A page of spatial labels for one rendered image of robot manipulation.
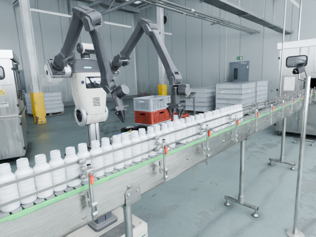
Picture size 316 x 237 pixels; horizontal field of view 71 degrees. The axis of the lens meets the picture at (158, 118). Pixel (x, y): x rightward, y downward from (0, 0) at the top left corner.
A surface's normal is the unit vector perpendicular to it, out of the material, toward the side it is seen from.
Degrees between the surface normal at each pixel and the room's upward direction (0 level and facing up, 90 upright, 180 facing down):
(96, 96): 90
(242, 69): 90
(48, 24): 90
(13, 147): 89
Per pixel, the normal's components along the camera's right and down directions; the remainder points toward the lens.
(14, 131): 0.48, 0.15
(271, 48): -0.69, 0.15
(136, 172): 0.72, 0.10
